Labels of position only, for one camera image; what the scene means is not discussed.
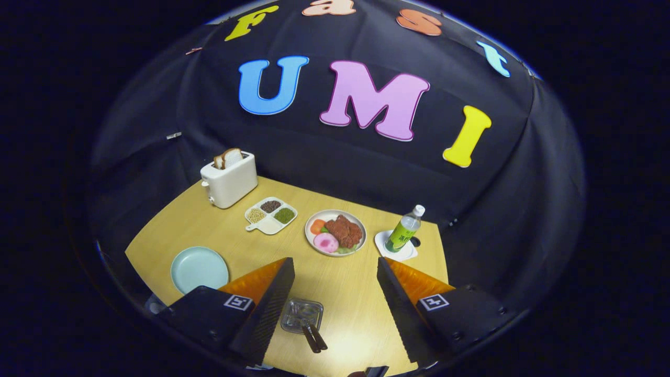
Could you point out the large bread slice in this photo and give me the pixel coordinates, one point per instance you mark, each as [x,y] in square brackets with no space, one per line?
[233,157]

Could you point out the brown steak piece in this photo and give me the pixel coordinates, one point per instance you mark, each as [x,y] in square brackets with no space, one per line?
[345,230]

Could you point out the pink clip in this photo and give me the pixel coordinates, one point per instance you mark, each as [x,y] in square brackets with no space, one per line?
[193,51]

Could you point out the orange round food slice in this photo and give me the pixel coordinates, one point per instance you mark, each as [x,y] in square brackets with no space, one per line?
[317,226]

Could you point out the silver metal clip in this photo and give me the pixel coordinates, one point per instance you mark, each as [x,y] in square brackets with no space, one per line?
[174,135]

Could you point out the metal spoon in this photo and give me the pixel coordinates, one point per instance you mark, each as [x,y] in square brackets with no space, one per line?
[319,337]

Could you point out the metal fork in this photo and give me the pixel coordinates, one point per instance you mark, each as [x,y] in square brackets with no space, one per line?
[311,340]

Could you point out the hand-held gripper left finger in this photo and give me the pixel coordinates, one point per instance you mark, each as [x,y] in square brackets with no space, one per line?
[267,317]

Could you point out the divided white dish with beans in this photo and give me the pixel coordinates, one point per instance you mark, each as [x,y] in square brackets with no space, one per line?
[269,225]

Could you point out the green lettuce leaf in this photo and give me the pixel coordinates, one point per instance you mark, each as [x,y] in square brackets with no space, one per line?
[346,250]

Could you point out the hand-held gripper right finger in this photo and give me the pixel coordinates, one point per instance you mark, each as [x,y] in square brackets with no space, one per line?
[405,317]

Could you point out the white toaster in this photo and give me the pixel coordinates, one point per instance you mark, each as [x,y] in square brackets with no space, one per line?
[233,183]

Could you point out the light green plate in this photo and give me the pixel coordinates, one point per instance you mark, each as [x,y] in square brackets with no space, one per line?
[199,269]

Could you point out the small bread slice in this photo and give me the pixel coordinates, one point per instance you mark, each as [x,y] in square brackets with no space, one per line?
[218,161]

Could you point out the white food plate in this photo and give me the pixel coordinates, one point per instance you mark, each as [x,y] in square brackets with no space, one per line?
[314,242]

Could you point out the pink round food slice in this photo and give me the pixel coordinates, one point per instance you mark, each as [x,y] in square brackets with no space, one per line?
[325,243]

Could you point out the white square coaster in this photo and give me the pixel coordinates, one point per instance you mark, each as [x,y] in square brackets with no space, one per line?
[382,242]

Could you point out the green drink bottle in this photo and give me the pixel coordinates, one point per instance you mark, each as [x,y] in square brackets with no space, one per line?
[402,233]

